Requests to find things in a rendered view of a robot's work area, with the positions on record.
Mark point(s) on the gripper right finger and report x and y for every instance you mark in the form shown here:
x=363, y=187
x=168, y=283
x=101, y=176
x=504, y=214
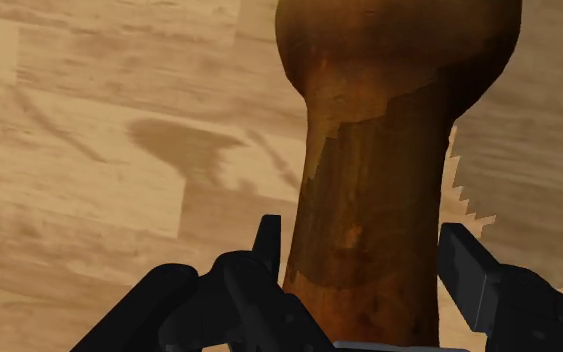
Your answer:
x=505, y=302

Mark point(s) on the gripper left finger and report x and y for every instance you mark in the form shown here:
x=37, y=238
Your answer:
x=242, y=302

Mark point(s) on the brown wooden vase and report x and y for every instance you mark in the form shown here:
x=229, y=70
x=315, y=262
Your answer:
x=378, y=195

